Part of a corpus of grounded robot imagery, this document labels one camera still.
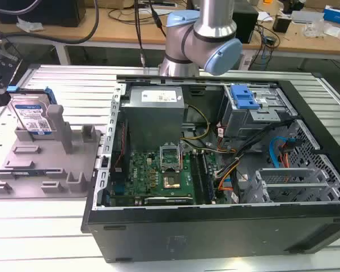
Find hard disk in blue carrier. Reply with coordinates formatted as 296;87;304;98
6;86;57;135

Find socket cover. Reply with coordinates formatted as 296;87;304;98
159;143;181;171

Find grey power supply unit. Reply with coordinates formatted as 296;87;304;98
120;86;185;154

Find green motherboard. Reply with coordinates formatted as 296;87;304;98
109;150;216;206

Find black chipset heatsink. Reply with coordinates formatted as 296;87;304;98
163;175;181;190

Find RAM slot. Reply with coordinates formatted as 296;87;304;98
189;151;216;205

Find graphics card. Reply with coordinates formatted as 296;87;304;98
110;190;194;206

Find blue drive bay latch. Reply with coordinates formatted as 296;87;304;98
229;84;260;111

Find metal drive cage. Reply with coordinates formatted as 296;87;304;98
218;84;298;139

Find black open PC case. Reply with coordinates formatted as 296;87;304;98
81;74;340;264

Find wooden desk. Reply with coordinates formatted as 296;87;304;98
0;5;340;55

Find grey parts rack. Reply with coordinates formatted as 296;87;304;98
0;104;106;199

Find black computer tower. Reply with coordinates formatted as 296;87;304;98
231;2;259;44

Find black box on desk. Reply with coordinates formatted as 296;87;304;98
272;14;293;32

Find blue white box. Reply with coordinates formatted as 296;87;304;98
323;5;340;23

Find yellow black power wires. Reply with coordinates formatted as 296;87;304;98
180;104;211;141

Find red thin wire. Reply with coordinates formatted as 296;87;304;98
114;118;127;172

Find blue SATA wire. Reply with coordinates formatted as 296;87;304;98
268;135;296;169

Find black hanging cable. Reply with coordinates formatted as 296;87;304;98
133;0;147;68

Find orange SATA wire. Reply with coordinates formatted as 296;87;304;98
278;141;293;184

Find thick grey cable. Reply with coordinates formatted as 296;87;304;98
0;0;99;45

